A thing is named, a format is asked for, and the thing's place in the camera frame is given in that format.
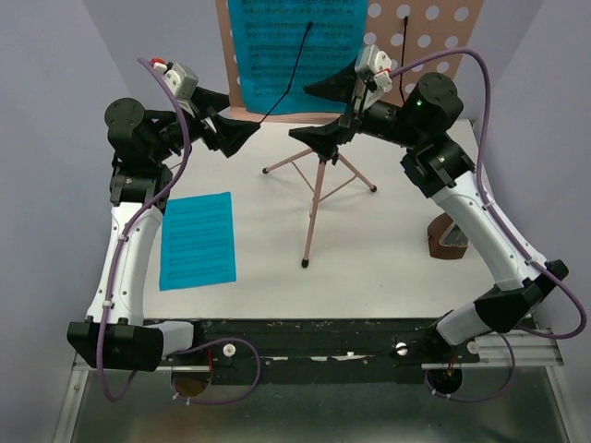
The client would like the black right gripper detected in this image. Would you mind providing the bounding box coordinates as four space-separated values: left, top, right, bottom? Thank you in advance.
288 54 424 160

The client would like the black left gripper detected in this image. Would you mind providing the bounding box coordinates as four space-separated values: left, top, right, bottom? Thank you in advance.
150 84 260 162

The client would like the pink music stand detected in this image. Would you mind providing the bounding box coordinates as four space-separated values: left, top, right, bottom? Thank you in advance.
214 0 485 269

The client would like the blue sheet music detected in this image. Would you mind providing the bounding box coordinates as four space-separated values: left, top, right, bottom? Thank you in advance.
227 0 368 115
159 192 236 291

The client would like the brown wooden metronome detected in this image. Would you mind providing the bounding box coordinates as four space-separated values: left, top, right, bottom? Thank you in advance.
427 213 469 260

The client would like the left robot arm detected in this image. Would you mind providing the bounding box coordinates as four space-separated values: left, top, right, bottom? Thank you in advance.
66 98 205 372

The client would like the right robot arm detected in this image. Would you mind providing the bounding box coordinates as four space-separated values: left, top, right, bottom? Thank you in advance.
289 66 569 362

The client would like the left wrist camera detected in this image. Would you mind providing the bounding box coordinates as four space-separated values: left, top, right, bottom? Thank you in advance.
151 58 199 101

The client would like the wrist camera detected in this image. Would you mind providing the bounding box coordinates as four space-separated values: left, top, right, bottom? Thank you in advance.
355 44 392 93
151 58 199 101

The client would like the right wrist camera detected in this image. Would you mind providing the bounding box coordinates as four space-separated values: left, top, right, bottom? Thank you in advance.
355 44 392 93

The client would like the black mounting rail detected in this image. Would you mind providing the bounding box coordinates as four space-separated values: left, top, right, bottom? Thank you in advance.
169 318 479 385

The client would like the aluminium frame rail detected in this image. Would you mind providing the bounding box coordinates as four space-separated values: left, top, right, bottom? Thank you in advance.
410 329 564 369

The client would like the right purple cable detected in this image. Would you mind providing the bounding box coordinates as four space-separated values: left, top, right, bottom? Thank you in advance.
387 48 588 401

